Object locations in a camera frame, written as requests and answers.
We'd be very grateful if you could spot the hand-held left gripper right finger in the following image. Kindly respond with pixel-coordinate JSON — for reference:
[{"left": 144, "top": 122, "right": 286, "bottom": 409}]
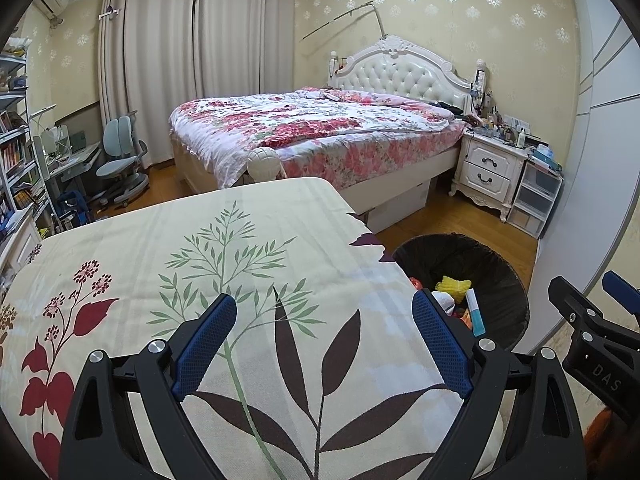
[{"left": 410, "top": 289, "right": 587, "bottom": 480}]

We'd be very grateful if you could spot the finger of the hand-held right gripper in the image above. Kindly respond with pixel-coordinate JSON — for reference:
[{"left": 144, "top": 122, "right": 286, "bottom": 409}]
[
  {"left": 547, "top": 275, "right": 640, "bottom": 348},
  {"left": 602, "top": 271, "right": 640, "bottom": 313}
]

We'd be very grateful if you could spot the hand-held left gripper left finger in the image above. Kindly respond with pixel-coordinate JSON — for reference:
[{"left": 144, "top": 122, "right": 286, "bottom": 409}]
[{"left": 57, "top": 292, "right": 239, "bottom": 480}]

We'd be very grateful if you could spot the white tissue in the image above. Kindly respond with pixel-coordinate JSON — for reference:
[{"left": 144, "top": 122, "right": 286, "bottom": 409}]
[{"left": 432, "top": 290, "right": 456, "bottom": 316}]

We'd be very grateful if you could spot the blue and white pen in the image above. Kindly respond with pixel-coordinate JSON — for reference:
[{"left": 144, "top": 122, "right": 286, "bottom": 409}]
[{"left": 464, "top": 287, "right": 487, "bottom": 338}]

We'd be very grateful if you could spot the yellow foam fruit net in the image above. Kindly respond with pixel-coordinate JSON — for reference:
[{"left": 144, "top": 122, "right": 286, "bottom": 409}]
[{"left": 433, "top": 275, "right": 475, "bottom": 297}]

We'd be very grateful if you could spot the black trash bin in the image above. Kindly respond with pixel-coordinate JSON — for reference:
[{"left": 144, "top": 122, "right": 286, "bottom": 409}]
[{"left": 391, "top": 232, "right": 530, "bottom": 354}]

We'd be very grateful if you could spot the person's right forearm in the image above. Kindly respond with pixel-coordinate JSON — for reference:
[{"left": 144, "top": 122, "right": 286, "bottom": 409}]
[{"left": 584, "top": 406, "right": 640, "bottom": 468}]

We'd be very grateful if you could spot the plastic drawer unit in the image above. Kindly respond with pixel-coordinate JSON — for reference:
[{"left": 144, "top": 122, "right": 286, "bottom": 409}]
[{"left": 505, "top": 160, "right": 564, "bottom": 239}]

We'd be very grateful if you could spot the floral tablecloth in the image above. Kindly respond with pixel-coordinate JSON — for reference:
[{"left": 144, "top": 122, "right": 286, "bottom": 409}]
[{"left": 0, "top": 176, "right": 507, "bottom": 480}]

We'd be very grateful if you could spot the white box under bed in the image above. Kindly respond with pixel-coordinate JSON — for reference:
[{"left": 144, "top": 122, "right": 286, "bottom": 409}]
[{"left": 360, "top": 177, "right": 434, "bottom": 234}]

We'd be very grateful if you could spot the white wardrobe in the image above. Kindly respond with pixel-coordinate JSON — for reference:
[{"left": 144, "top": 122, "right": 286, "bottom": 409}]
[{"left": 530, "top": 5, "right": 640, "bottom": 321}]

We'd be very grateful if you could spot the white nightstand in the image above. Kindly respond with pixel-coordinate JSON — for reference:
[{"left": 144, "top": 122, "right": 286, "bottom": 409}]
[{"left": 448, "top": 131, "right": 530, "bottom": 209}]

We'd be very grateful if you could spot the blue crate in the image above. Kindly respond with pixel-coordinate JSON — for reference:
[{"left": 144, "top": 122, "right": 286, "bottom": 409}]
[{"left": 54, "top": 191, "right": 94, "bottom": 227}]

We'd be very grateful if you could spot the group of small bottles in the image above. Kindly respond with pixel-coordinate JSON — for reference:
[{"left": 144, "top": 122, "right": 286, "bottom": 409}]
[{"left": 467, "top": 76, "right": 544, "bottom": 149}]

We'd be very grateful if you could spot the grey-blue desk chair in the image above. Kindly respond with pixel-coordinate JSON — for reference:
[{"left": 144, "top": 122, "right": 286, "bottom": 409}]
[{"left": 94, "top": 111, "right": 150, "bottom": 207}]

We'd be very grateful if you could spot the white cabinet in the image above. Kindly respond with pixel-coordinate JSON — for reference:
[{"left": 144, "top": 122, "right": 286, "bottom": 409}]
[{"left": 0, "top": 204, "right": 44, "bottom": 287}]

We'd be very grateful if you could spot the grey study desk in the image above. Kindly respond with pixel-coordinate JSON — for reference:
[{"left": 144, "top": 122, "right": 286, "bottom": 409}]
[{"left": 32, "top": 124, "right": 102, "bottom": 212}]

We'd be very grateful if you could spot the pink floral blanket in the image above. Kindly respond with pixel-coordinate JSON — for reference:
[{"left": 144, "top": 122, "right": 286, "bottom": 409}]
[{"left": 169, "top": 87, "right": 467, "bottom": 188}]

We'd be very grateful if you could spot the white bookshelf with books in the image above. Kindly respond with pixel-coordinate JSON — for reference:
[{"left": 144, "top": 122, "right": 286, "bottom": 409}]
[{"left": 0, "top": 39, "right": 51, "bottom": 237}]

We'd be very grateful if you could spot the white bed with tufted headboard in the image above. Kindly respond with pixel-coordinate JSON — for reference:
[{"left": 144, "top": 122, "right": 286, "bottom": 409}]
[{"left": 169, "top": 35, "right": 488, "bottom": 233}]

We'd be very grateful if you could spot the beige curtain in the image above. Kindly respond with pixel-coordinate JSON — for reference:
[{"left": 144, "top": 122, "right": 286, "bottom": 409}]
[
  {"left": 197, "top": 0, "right": 299, "bottom": 99},
  {"left": 97, "top": 0, "right": 204, "bottom": 167}
]

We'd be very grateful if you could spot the metal rod above bed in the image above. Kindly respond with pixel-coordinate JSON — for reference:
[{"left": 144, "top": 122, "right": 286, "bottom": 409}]
[{"left": 301, "top": 0, "right": 389, "bottom": 44}]

